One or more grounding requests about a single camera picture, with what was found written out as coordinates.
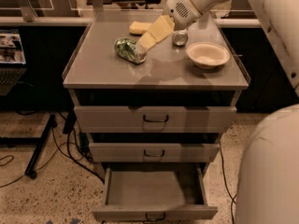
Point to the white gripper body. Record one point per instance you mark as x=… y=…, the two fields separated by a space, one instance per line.
x=179 y=10

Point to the white paper bowl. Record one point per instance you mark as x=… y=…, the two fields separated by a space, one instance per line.
x=207 y=55

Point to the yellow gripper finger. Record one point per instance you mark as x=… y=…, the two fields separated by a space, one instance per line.
x=157 y=31

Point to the middle grey drawer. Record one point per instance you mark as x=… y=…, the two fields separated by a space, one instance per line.
x=153 y=152

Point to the black desk leg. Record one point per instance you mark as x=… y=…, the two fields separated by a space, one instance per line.
x=30 y=170

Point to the open laptop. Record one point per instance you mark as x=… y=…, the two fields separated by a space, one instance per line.
x=12 y=60

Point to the bottom grey drawer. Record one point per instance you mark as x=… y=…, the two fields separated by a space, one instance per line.
x=151 y=192

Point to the yellow sponge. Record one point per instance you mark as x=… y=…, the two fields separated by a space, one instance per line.
x=139 y=28

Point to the green crushed soda can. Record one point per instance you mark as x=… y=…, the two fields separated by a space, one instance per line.
x=125 y=48

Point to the silver soda can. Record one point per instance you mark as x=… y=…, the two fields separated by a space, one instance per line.
x=180 y=38

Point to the grey drawer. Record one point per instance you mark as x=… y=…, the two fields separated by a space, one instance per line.
x=151 y=192
x=153 y=152
x=154 y=119

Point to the grey drawer cabinet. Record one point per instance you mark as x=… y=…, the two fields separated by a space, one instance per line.
x=97 y=76

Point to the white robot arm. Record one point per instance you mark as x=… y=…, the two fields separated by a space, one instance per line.
x=268 y=179

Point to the top grey drawer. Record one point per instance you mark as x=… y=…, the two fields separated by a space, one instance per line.
x=154 y=119

